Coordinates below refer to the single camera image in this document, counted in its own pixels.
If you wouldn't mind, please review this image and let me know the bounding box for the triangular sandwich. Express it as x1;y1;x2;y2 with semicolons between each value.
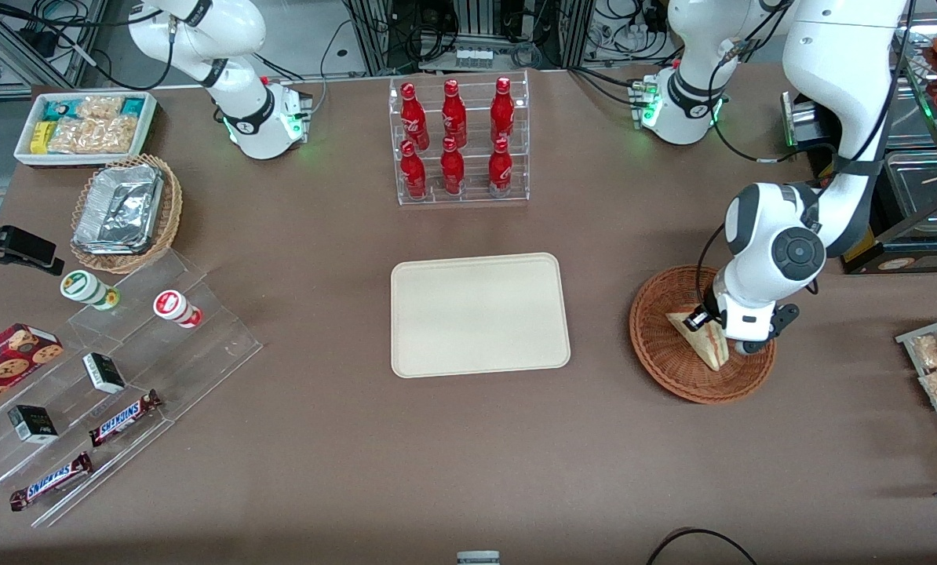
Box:
665;312;730;372

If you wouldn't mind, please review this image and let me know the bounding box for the brown wicker basket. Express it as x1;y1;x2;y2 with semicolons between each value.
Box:
629;265;777;405

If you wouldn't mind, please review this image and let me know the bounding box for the beige plastic tray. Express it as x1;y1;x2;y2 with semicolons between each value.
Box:
391;252;571;379

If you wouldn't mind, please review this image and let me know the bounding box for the light wicker basket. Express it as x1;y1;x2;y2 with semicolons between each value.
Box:
70;154;184;275

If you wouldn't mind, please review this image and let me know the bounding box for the black food warmer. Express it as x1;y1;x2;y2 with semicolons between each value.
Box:
781;12;937;275

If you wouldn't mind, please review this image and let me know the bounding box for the steel warmer pan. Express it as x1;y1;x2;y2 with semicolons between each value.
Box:
884;76;937;150
883;149;937;232

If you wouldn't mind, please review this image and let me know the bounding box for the red cola bottle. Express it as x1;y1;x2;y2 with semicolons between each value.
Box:
440;137;465;195
488;137;513;197
400;140;428;200
490;76;516;144
442;79;468;148
400;82;430;151

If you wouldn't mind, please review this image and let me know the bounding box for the clear acrylic bottle rack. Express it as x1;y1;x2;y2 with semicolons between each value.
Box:
388;70;530;206

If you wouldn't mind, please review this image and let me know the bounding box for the clear acrylic stepped display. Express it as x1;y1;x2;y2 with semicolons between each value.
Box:
0;250;264;528

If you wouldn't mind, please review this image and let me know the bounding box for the red lidded snack cup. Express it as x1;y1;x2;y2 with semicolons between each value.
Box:
153;290;203;329

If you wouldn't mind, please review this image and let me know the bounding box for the brown Snickers bar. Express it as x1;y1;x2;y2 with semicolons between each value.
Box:
89;389;162;448
9;451;93;512

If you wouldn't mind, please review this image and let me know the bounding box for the aluminium foil container stack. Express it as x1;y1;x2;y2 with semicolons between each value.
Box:
72;163;164;256

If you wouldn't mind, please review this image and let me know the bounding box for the small black box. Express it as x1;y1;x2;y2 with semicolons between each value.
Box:
82;352;127;395
8;405;59;444

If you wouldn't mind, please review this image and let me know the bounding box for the green lidded snack cup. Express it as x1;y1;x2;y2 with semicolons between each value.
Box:
60;270;120;311

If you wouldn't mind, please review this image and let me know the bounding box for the clear bag of nuts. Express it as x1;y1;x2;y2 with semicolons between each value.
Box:
48;116;141;155
76;95;126;120

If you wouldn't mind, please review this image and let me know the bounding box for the white snack bin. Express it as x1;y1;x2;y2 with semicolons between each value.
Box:
13;91;159;170

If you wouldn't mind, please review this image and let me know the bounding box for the red cookie box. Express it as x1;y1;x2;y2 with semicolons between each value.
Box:
0;323;65;417

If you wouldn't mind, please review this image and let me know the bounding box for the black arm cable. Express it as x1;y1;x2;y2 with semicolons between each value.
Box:
695;224;728;315

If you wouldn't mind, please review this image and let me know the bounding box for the metal wire rack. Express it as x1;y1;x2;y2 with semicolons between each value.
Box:
896;312;937;479

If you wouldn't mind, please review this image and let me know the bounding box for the black floor cable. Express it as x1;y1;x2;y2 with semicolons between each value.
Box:
645;528;760;565

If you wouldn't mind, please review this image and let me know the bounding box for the black camera clamp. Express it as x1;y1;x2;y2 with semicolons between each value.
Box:
0;210;65;276

